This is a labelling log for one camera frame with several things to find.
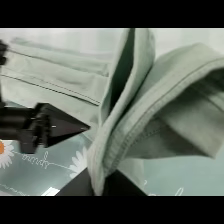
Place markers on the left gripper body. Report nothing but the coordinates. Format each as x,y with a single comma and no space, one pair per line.
20,128

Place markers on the pale green shirt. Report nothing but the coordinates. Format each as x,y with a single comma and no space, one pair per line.
140,110

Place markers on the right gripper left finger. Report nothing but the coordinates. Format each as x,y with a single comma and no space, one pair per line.
78,186

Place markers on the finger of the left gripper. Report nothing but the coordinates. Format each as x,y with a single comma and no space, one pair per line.
58,118
61,135

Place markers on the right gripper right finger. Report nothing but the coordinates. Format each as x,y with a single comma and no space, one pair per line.
123,186

